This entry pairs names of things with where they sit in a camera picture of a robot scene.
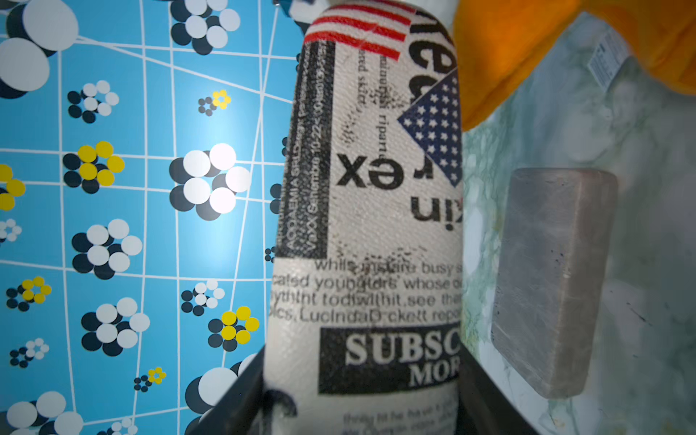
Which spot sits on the grey rectangular case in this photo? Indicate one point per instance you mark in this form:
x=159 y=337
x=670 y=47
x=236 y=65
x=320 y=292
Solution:
x=553 y=256

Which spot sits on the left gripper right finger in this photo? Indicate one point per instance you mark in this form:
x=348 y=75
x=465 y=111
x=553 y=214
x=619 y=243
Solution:
x=483 y=408

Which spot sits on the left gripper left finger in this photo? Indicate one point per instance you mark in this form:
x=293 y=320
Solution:
x=239 y=410

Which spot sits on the newspaper print eyeglass case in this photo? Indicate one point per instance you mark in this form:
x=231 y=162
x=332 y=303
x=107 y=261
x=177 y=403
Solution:
x=364 y=320

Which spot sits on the orange microfiber cloth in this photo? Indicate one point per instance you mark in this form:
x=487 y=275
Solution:
x=500 y=43

